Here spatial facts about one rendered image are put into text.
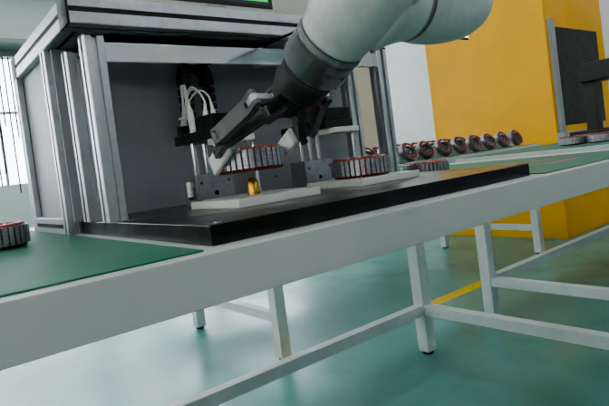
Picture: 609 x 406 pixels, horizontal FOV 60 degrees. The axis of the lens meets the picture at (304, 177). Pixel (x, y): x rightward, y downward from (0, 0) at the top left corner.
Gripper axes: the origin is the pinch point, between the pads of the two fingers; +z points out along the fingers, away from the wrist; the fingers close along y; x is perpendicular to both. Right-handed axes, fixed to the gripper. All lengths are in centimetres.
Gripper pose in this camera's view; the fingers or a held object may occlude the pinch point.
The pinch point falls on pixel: (249, 157)
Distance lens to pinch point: 84.0
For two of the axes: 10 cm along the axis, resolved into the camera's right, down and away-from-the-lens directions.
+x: -4.2, -8.3, 3.7
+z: -4.7, 5.5, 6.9
